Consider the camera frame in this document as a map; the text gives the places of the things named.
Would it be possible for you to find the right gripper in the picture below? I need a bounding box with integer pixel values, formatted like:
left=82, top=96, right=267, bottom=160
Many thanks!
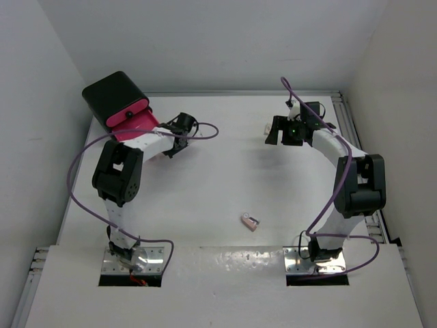
left=266, top=115, right=305, bottom=146

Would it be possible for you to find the white eraser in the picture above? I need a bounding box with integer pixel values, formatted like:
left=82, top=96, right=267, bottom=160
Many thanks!
left=264, top=124, right=272, bottom=135

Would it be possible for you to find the pink eraser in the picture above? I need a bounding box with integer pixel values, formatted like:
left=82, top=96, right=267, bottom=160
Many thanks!
left=240, top=213, right=259, bottom=232

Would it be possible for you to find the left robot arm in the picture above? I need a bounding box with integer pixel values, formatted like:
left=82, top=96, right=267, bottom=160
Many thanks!
left=91, top=113, right=199, bottom=271

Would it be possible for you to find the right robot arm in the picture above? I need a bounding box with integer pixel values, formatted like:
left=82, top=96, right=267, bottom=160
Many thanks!
left=265, top=102, right=386, bottom=262

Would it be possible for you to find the black drawer cabinet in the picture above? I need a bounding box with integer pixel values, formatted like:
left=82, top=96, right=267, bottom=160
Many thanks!
left=82, top=71, right=150, bottom=132

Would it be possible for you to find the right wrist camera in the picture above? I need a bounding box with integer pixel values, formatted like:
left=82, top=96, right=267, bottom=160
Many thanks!
left=285, top=99, right=300, bottom=121

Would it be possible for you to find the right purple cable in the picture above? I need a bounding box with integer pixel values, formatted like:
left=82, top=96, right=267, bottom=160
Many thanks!
left=280, top=76, right=382, bottom=279

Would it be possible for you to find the purple cable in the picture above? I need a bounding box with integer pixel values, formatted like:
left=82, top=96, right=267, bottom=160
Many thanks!
left=66, top=122, right=219, bottom=274
left=280, top=76, right=382, bottom=279

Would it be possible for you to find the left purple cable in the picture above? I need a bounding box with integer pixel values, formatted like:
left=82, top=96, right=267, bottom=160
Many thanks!
left=66, top=122, right=219, bottom=274

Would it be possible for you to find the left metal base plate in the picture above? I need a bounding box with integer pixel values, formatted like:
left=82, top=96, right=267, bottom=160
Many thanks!
left=101, top=247, right=164, bottom=275

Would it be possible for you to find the metal base plate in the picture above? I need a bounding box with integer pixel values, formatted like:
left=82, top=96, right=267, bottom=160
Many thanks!
left=101, top=247, right=164, bottom=275
left=283, top=246, right=346, bottom=276

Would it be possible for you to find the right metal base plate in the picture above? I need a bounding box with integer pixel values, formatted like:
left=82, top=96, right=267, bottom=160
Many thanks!
left=283, top=246, right=346, bottom=276

